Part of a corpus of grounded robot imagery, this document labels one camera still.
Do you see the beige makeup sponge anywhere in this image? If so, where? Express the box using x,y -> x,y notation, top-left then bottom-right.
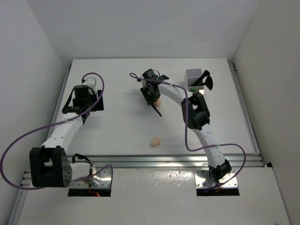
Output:
150,137 -> 161,148
153,99 -> 162,107

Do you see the small black blending brush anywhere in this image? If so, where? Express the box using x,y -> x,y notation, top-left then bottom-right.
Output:
151,104 -> 162,117

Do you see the black fan makeup brush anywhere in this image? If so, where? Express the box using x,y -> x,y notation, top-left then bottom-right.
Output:
203,76 -> 213,90

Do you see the large black powder brush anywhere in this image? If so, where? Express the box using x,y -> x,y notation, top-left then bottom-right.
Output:
192,70 -> 210,86

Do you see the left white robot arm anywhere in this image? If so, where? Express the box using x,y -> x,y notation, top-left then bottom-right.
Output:
29,78 -> 104,188

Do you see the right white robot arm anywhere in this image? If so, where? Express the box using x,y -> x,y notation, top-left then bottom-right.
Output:
137,69 -> 232,183

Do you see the white organizer box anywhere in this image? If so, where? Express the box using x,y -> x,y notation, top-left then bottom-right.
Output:
183,68 -> 204,92

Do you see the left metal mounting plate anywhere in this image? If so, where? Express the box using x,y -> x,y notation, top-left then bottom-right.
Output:
70,164 -> 113,189

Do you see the metal mounting plate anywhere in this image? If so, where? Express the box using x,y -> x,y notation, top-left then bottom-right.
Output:
70,164 -> 113,189
195,168 -> 238,190

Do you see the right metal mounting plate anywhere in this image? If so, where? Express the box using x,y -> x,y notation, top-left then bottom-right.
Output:
195,168 -> 238,190

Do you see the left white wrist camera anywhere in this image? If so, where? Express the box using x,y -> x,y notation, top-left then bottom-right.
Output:
82,78 -> 97,91

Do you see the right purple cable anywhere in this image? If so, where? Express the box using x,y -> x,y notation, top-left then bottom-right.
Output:
129,72 -> 247,189

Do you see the aluminium frame rail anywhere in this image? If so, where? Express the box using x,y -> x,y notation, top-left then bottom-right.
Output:
9,60 -> 272,225

